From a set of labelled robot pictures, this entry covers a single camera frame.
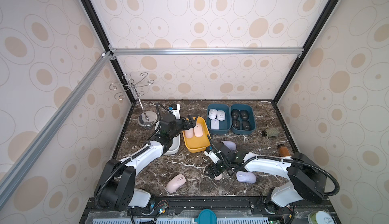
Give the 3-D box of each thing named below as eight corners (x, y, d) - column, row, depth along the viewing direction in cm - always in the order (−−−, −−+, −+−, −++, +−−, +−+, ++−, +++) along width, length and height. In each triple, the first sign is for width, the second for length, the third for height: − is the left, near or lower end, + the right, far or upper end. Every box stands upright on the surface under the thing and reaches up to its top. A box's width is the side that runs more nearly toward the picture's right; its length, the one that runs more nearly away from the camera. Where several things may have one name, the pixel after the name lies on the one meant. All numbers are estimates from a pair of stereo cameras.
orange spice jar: (279, 156, 93) (281, 153, 90) (275, 146, 97) (278, 144, 94) (287, 156, 93) (290, 153, 90) (283, 146, 97) (286, 144, 94)
